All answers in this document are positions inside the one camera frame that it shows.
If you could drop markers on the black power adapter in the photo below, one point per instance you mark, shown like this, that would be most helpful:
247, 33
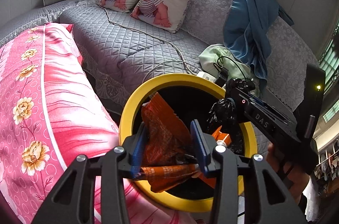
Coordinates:
223, 75

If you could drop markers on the barred side window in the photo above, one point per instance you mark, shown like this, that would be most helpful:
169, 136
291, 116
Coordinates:
329, 67

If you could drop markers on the small black plastic bag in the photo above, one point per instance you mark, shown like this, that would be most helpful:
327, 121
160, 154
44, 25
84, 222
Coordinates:
222, 110

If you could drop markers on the white power strip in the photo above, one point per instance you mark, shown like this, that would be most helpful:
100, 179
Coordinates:
206, 75

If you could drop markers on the person's right hand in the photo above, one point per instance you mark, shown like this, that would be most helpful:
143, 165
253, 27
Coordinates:
276, 157

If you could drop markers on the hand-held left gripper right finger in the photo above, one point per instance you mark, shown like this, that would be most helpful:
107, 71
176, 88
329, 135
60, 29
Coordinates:
198, 144

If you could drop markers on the grey quilted sofa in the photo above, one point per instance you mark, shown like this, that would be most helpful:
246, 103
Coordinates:
127, 43

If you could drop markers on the orange plastic piece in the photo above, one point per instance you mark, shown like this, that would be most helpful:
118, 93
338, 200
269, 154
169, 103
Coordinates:
221, 135

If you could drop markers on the pink floral tablecloth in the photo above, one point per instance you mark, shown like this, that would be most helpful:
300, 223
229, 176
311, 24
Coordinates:
53, 96

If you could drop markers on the orange snack wrapper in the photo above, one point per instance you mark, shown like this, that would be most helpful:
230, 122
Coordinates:
161, 131

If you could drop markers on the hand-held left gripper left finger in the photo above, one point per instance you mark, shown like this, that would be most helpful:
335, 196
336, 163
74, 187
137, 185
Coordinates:
137, 149

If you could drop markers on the yellow round trash bin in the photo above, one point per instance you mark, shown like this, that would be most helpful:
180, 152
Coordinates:
169, 78

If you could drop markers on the long blue curtain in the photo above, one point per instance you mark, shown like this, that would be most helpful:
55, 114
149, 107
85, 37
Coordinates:
246, 28

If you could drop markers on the person's right forearm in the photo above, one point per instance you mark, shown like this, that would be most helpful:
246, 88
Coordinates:
304, 192

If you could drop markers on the pale green cloth bag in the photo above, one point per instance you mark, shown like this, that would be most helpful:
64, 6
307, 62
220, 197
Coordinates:
212, 57

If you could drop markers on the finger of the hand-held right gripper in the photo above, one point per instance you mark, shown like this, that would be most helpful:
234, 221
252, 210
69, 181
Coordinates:
235, 96

